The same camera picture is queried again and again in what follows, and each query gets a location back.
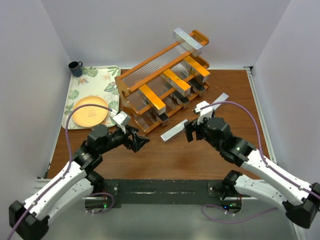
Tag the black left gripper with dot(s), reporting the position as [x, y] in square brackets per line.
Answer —
[137, 142]

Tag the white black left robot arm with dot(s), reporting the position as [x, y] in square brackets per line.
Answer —
[78, 179]

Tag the silver R&O charcoal toothpaste box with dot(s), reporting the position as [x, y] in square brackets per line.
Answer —
[183, 101]

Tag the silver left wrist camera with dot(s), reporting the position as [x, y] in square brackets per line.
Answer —
[121, 119]

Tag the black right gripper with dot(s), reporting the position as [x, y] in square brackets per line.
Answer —
[191, 126]

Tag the orange toothpaste box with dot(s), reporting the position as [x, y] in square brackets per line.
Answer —
[194, 68]
[180, 85]
[153, 99]

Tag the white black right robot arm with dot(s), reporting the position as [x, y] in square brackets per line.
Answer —
[298, 199]

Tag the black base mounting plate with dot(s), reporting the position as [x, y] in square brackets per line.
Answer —
[164, 192]

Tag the wooden three-tier shelf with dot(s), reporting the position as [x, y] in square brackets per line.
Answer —
[149, 73]

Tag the floral serving tray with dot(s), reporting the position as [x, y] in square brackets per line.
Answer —
[95, 81]

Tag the dark blue mug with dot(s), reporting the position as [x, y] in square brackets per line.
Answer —
[76, 68]

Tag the orange toothpaste box front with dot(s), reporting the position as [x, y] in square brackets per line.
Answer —
[194, 68]

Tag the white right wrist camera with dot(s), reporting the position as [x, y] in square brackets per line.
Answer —
[204, 111]

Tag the orange plate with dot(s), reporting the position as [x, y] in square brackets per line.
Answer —
[90, 116]

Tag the aluminium table edge rail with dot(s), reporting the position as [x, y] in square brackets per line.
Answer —
[260, 114]

